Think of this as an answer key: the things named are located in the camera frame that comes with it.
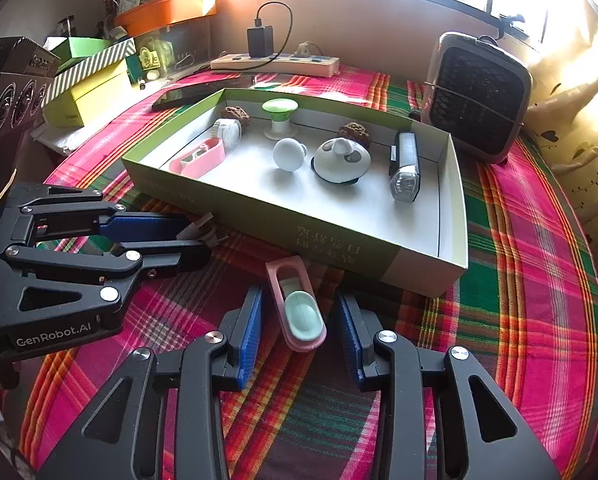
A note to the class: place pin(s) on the pink green oval gadget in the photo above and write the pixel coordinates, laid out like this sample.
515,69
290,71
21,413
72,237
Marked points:
304,317

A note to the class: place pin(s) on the black power adapter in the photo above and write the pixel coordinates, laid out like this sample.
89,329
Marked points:
260,41

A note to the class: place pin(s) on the black window latch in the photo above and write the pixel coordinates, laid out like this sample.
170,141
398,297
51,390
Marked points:
511,17

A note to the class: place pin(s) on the green white mushroom lamp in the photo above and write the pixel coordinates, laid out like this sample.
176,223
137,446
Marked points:
279,106

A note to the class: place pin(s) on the green white cardboard box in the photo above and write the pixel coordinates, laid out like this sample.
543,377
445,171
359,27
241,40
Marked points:
259,215

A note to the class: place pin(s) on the yellow cardboard box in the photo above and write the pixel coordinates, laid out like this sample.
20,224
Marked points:
99,92

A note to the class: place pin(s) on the grey fan heater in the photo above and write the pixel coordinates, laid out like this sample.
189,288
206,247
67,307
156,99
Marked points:
474,100

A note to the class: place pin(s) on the black bike light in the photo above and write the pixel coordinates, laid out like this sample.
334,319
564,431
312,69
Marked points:
406,160

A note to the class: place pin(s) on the white ball knob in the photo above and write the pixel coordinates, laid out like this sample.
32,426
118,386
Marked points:
288,155

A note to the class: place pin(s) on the white plug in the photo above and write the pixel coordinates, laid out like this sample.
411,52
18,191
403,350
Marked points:
304,50

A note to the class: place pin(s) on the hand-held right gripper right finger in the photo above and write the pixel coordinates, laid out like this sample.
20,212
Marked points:
351,340

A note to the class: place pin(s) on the brown walnut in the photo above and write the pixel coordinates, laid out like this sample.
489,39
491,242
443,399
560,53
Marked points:
236,112
354,132

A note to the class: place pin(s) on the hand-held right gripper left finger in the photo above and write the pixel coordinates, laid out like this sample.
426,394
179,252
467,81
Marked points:
249,340

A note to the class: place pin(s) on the pink plastic case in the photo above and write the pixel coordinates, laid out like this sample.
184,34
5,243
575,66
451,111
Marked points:
209,157

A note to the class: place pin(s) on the white panda gadget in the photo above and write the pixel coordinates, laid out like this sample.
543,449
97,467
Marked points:
339,165

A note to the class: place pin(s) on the small yellow green packet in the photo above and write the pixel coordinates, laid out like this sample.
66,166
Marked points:
151,57

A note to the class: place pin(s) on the cream heart print curtain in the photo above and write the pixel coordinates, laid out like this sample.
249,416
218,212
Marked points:
579,125

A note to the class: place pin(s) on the black phone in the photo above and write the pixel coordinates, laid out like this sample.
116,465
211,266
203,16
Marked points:
199,91

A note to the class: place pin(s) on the glass jar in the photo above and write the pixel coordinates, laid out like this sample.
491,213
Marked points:
65,25

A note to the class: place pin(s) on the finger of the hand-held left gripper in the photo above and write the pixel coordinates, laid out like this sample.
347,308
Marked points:
169,256
144,225

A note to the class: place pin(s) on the beige power strip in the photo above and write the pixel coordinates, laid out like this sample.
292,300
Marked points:
319,66

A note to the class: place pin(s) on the white round puck light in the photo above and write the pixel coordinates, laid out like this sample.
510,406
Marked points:
229,132

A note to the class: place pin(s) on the orange tray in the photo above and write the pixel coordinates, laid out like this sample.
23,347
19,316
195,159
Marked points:
169,12

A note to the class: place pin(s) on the pink green plaid cloth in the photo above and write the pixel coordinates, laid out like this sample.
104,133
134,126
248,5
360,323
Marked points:
519,310

